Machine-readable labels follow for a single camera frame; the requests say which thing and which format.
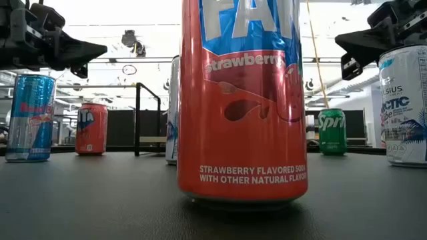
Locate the white container stack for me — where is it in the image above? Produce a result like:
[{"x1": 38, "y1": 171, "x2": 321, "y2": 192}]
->
[{"x1": 306, "y1": 115, "x2": 316, "y2": 140}]

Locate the yellow hanging cable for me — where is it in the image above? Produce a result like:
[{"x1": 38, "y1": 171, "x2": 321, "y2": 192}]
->
[{"x1": 305, "y1": 0, "x2": 331, "y2": 110}]

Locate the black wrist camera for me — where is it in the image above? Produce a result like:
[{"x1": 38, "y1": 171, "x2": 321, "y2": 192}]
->
[
  {"x1": 366, "y1": 1, "x2": 401, "y2": 29},
  {"x1": 29, "y1": 2, "x2": 67, "y2": 31}
]

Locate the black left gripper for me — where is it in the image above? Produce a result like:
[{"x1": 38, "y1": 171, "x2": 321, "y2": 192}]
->
[{"x1": 0, "y1": 6, "x2": 108, "y2": 79}]

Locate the black ceiling cable reel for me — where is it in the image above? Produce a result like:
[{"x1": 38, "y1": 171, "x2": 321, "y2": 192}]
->
[{"x1": 121, "y1": 29, "x2": 147, "y2": 57}]

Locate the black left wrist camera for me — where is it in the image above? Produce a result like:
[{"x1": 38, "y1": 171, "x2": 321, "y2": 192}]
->
[{"x1": 29, "y1": 2, "x2": 67, "y2": 31}]

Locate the green Sprite can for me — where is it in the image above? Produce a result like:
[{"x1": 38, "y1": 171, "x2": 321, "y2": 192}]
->
[{"x1": 317, "y1": 108, "x2": 348, "y2": 156}]

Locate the white Celsius Arctic Vibe can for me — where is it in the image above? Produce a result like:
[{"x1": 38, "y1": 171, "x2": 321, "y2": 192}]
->
[
  {"x1": 378, "y1": 44, "x2": 427, "y2": 169},
  {"x1": 165, "y1": 55, "x2": 181, "y2": 166}
]

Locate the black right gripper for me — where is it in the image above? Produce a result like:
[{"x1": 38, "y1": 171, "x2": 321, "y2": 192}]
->
[{"x1": 335, "y1": 9, "x2": 427, "y2": 81}]

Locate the red Fanta strawberry can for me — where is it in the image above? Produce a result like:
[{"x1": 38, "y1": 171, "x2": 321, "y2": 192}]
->
[
  {"x1": 176, "y1": 0, "x2": 309, "y2": 206},
  {"x1": 75, "y1": 102, "x2": 109, "y2": 156}
]

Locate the black table mat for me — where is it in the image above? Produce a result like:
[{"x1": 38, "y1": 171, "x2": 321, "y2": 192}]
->
[{"x1": 0, "y1": 151, "x2": 427, "y2": 240}]

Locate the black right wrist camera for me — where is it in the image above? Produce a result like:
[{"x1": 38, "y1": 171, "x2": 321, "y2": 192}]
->
[{"x1": 366, "y1": 1, "x2": 401, "y2": 29}]

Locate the wooden shelf black metal frame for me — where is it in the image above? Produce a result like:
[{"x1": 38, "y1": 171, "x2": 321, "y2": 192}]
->
[{"x1": 134, "y1": 82, "x2": 167, "y2": 157}]

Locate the blue silver Red Bull can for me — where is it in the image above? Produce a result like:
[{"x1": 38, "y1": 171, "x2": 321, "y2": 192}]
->
[{"x1": 5, "y1": 73, "x2": 57, "y2": 163}]

